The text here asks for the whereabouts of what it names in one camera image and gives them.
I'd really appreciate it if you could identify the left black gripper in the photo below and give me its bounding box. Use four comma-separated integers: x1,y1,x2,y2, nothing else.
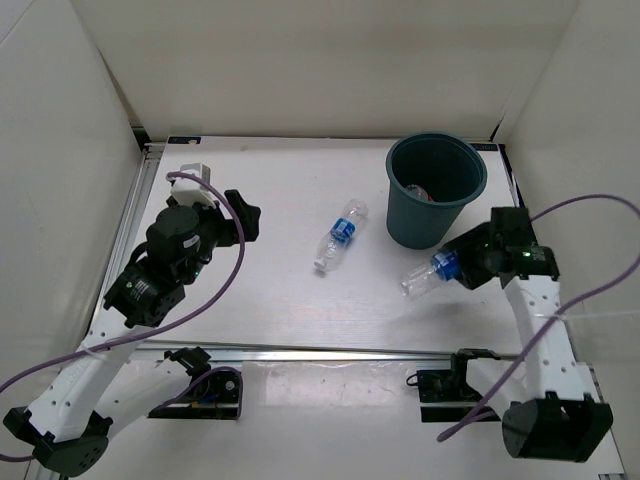
179,190,260,285

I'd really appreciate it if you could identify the blue label bottle white cap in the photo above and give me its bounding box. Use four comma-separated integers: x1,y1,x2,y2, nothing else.
313,199,369,272

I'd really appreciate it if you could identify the black label plastic bottle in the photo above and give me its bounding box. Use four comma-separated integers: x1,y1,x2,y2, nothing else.
405,184,433,201

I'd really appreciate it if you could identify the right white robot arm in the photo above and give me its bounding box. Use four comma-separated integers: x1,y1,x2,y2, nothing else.
445,207,613,463

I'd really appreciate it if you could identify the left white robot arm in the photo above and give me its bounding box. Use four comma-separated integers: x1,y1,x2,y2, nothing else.
3,190,261,478

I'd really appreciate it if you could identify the dark green plastic bin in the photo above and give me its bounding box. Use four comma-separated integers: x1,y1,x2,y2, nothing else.
385,132,488,250

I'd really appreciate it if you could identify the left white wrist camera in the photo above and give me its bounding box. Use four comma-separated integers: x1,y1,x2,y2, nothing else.
167,163,216,207

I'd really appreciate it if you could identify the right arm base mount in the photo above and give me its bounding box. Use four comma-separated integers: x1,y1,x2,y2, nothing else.
405,370,481,423

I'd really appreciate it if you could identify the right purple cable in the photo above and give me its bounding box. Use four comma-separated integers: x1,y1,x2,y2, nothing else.
437,194,640,442

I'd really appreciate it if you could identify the purple cable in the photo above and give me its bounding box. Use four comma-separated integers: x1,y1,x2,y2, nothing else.
437,194,640,442
0,170,247,462

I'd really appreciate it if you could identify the aluminium front rail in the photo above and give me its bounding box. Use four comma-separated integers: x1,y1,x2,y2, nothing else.
129,341,519,362

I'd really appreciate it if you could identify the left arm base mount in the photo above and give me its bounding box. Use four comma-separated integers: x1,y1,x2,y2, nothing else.
147,362,244,421

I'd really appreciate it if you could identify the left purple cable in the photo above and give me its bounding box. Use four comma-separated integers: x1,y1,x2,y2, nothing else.
0,170,247,462

